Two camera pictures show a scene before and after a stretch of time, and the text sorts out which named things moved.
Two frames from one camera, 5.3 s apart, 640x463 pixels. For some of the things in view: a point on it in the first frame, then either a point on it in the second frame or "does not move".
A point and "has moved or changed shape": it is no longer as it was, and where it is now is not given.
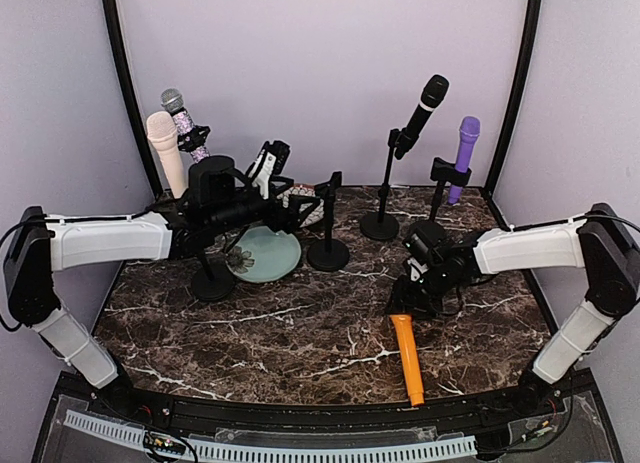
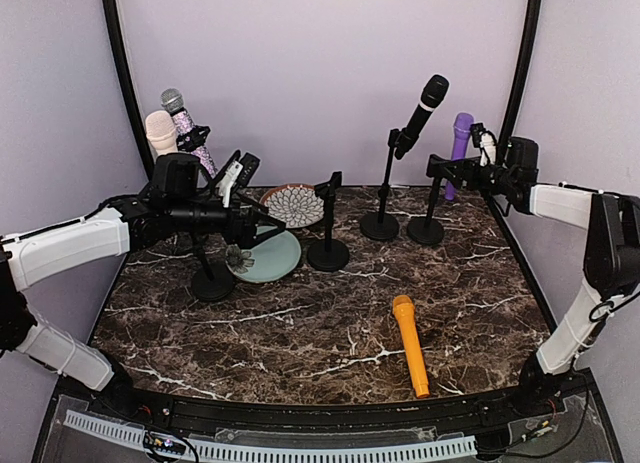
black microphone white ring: [433, 91] does not move
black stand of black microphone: [380, 226] does not move
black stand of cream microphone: [212, 282] does not move
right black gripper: [401, 295] → [462, 173]
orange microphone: [410, 357] has moved or changed shape
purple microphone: [469, 129] has moved or changed shape
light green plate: [260, 255] does not move
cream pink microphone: [162, 130] does not move
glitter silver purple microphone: [173, 101] does not move
